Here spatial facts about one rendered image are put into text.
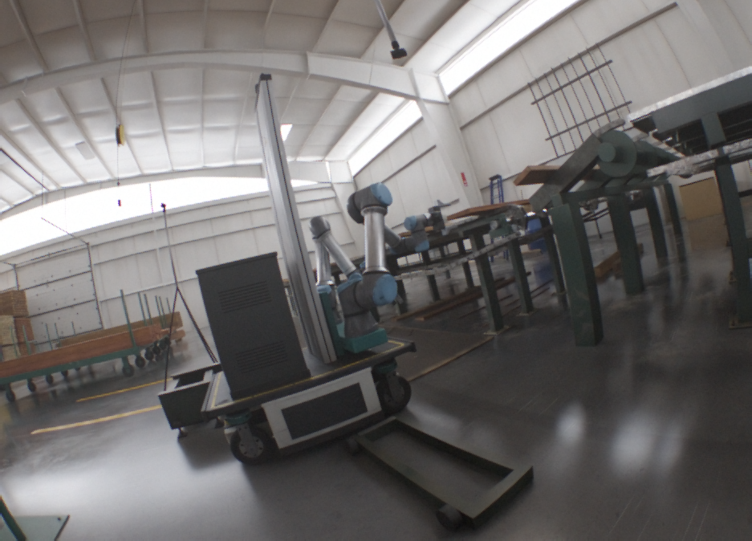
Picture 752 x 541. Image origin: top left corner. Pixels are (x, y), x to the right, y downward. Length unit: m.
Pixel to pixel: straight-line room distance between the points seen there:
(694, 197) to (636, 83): 2.77
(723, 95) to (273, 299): 2.02
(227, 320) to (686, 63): 8.16
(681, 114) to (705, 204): 5.37
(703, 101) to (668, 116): 0.19
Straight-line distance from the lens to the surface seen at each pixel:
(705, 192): 6.90
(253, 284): 1.29
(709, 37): 7.13
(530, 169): 1.54
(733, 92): 1.61
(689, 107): 1.60
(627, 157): 1.66
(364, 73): 9.69
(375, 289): 1.24
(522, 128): 9.20
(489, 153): 9.85
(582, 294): 1.75
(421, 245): 1.66
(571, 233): 1.71
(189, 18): 8.38
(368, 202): 1.38
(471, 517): 0.88
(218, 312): 1.29
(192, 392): 2.08
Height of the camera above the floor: 0.69
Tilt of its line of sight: 1 degrees up
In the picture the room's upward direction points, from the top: 15 degrees counter-clockwise
